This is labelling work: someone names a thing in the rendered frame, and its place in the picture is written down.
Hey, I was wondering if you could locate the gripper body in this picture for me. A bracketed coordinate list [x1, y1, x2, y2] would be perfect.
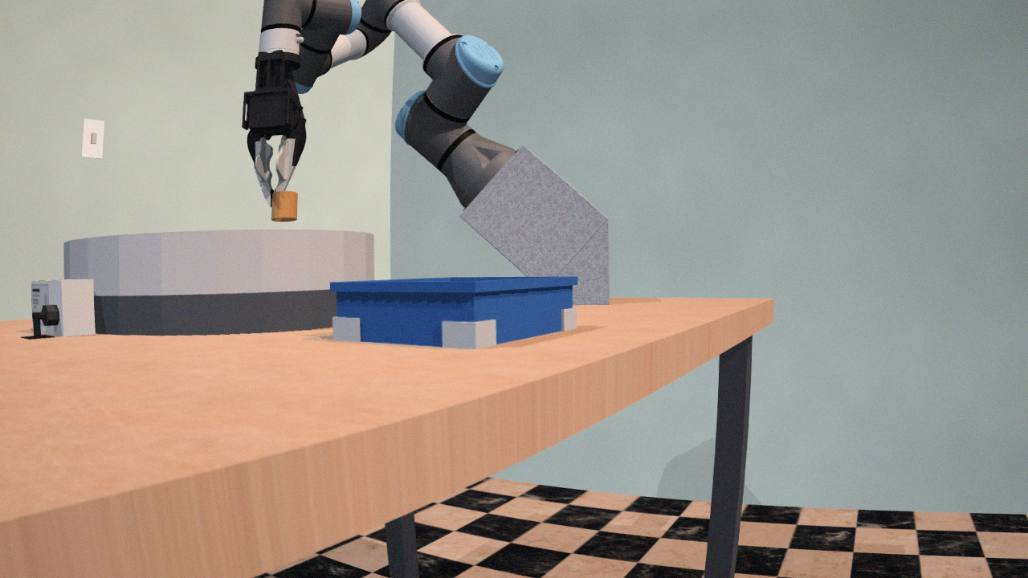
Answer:
[242, 50, 303, 140]

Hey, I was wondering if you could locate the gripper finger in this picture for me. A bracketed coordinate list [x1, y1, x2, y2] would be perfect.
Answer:
[247, 130, 274, 207]
[276, 118, 306, 192]

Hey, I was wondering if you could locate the bronze bushing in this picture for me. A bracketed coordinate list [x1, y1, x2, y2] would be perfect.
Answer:
[271, 191, 298, 222]

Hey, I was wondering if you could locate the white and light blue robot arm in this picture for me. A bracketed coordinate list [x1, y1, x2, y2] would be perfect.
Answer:
[259, 0, 516, 208]

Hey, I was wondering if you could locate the blue crate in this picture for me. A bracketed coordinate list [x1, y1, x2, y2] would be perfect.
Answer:
[330, 276, 578, 349]

